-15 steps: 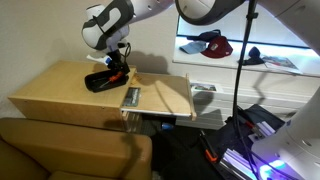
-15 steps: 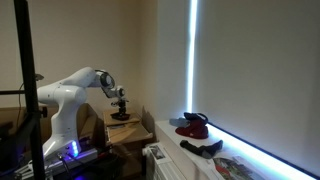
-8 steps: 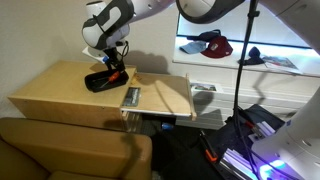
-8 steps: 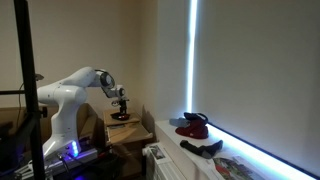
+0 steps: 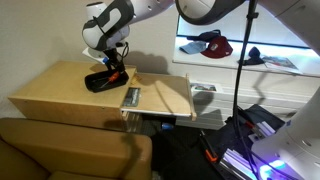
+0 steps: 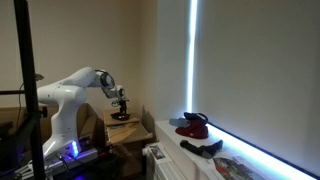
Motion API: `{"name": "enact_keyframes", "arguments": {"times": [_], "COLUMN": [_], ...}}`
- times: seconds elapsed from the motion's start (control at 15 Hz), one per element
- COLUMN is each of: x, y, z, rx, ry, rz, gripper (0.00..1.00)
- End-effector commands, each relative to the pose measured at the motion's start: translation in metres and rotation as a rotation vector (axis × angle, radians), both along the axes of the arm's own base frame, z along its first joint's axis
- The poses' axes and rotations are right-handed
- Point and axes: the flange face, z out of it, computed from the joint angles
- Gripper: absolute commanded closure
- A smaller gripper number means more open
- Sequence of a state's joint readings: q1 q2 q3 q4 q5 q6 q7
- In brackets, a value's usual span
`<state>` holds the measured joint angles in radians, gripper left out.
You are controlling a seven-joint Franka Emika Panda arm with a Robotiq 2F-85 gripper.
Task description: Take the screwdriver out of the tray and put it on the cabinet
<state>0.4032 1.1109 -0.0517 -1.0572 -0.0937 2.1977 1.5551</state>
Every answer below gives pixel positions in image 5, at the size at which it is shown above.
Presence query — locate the black plastic tray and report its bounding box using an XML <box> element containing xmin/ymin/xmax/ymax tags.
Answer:
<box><xmin>83</xmin><ymin>68</ymin><xmax>130</xmax><ymax>94</ymax></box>

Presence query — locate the grey simplehuman booklet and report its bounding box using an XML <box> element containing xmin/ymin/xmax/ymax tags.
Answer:
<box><xmin>122</xmin><ymin>86</ymin><xmax>142</xmax><ymax>108</ymax></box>

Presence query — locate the pull-out wooden drawer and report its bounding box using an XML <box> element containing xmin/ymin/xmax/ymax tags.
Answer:
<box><xmin>119</xmin><ymin>72</ymin><xmax>198</xmax><ymax>122</ymax></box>

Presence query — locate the navy blue cap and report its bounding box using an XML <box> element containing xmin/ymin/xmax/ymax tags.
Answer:
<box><xmin>186</xmin><ymin>28</ymin><xmax>222</xmax><ymax>43</ymax></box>

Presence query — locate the black orange clamp tool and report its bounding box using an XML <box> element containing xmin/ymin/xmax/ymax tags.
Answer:
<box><xmin>199</xmin><ymin>129</ymin><xmax>220</xmax><ymax>164</ymax></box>

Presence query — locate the small blue object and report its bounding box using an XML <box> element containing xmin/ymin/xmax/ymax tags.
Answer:
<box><xmin>161</xmin><ymin>122</ymin><xmax>175</xmax><ymax>131</ymax></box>

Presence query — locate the colourful printed magazine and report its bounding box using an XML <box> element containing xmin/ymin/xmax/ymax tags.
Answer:
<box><xmin>261</xmin><ymin>55</ymin><xmax>304</xmax><ymax>75</ymax></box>

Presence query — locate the wrist camera assembly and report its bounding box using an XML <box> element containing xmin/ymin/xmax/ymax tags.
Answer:
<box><xmin>81</xmin><ymin>47</ymin><xmax>110</xmax><ymax>65</ymax></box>

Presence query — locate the orange handled screwdriver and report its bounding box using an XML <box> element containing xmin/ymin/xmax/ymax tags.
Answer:
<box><xmin>99</xmin><ymin>71</ymin><xmax>121</xmax><ymax>90</ymax></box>

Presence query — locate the white window sill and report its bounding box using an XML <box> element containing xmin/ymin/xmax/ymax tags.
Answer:
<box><xmin>172</xmin><ymin>35</ymin><xmax>320</xmax><ymax>79</ymax></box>

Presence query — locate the tan leather sofa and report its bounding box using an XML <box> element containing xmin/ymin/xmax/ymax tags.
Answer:
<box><xmin>0</xmin><ymin>116</ymin><xmax>154</xmax><ymax>180</ymax></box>

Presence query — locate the light wooden cabinet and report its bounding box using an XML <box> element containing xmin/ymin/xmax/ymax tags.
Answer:
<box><xmin>7</xmin><ymin>59</ymin><xmax>138</xmax><ymax>133</ymax></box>

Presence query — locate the white radiator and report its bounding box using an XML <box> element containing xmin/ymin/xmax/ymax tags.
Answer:
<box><xmin>175</xmin><ymin>79</ymin><xmax>315</xmax><ymax>132</ymax></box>

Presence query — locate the photo leaflet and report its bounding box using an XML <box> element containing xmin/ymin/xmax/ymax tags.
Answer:
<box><xmin>190</xmin><ymin>81</ymin><xmax>224</xmax><ymax>94</ymax></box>

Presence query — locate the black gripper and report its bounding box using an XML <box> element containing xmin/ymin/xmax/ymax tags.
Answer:
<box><xmin>105</xmin><ymin>48</ymin><xmax>128</xmax><ymax>80</ymax></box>

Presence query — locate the light blue cap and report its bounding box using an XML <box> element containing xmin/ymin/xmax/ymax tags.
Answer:
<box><xmin>178</xmin><ymin>40</ymin><xmax>208</xmax><ymax>55</ymax></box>

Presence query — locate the maroon baseball cap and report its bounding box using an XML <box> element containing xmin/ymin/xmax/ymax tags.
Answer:
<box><xmin>200</xmin><ymin>35</ymin><xmax>234</xmax><ymax>60</ymax></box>

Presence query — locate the metal robot base platform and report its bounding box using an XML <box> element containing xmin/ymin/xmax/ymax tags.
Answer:
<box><xmin>199</xmin><ymin>103</ymin><xmax>303</xmax><ymax>180</ymax></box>

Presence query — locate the black hanging cable bundle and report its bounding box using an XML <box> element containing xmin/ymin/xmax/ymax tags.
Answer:
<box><xmin>231</xmin><ymin>0</ymin><xmax>260</xmax><ymax>134</ymax></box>

